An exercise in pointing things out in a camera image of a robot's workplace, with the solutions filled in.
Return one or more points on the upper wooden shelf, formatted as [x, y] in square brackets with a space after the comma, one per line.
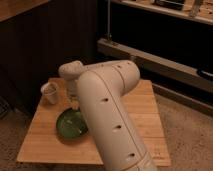
[200, 11]

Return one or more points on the grey metal shelf beam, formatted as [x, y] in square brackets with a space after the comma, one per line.
[164, 68]

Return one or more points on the green ceramic bowl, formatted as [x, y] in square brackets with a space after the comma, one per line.
[70, 124]

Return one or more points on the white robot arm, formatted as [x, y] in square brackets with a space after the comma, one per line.
[98, 89]

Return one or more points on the wooden square table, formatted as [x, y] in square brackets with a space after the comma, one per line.
[42, 145]

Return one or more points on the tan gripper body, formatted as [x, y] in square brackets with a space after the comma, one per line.
[75, 104]

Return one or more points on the white paper cup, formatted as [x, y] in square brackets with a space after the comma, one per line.
[50, 91]

